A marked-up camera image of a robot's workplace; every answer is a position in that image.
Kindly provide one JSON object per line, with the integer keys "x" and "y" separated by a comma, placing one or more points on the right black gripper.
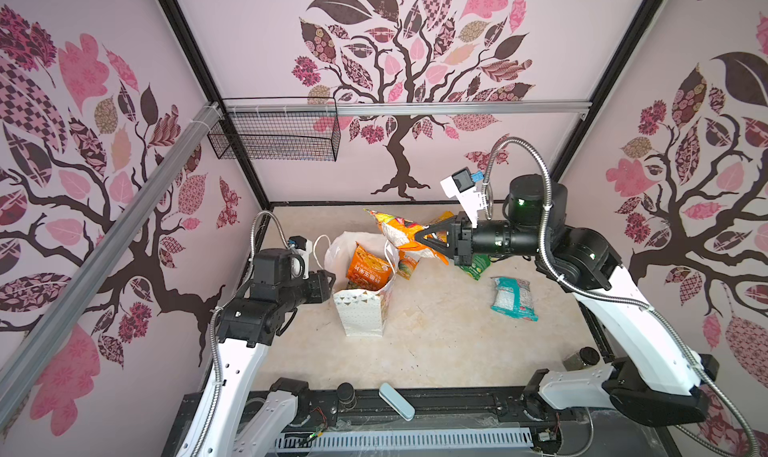
{"x": 459, "y": 241}

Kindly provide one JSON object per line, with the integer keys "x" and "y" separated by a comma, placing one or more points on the orange white snack packet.
{"x": 407, "y": 264}

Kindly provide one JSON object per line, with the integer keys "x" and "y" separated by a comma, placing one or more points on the small spice jar black lid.
{"x": 582, "y": 359}

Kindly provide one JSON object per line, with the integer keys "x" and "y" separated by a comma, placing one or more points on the white slotted cable duct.
{"x": 402, "y": 440}

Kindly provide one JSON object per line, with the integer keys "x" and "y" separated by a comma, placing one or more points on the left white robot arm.
{"x": 278, "y": 282}

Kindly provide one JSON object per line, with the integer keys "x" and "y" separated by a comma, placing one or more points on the aluminium rail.
{"x": 408, "y": 109}
{"x": 29, "y": 360}

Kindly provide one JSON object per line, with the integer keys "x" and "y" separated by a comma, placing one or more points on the pink Fox's candy bag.
{"x": 398, "y": 231}

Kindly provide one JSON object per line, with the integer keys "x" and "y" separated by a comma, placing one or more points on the light blue remote-like device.
{"x": 397, "y": 402}

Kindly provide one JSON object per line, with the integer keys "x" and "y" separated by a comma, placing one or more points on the black knob on base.
{"x": 346, "y": 397}

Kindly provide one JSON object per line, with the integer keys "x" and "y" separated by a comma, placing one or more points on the black wire basket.
{"x": 278, "y": 128}

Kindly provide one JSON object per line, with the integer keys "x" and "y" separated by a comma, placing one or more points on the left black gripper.
{"x": 320, "y": 289}

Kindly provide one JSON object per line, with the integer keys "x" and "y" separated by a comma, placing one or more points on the teal white snack packet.
{"x": 514, "y": 298}

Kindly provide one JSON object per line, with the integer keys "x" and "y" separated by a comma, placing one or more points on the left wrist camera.
{"x": 301, "y": 249}

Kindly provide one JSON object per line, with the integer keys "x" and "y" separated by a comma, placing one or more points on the green snack packet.
{"x": 479, "y": 264}

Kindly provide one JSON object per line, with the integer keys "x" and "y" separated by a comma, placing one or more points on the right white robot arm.
{"x": 587, "y": 259}

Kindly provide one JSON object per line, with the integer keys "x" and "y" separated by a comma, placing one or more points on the back aluminium rail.
{"x": 408, "y": 109}

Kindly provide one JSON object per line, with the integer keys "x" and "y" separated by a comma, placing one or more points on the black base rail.
{"x": 585, "y": 432}

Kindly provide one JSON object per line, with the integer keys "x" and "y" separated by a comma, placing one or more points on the white paper gift bag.
{"x": 362, "y": 312}

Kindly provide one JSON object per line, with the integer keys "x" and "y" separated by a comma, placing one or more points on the yellow corn snack bag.
{"x": 443, "y": 217}

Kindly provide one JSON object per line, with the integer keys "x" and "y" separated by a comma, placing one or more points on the orange chestnut snack bag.
{"x": 368, "y": 272}

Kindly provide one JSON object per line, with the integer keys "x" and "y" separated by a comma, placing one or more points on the left aluminium rail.
{"x": 29, "y": 360}

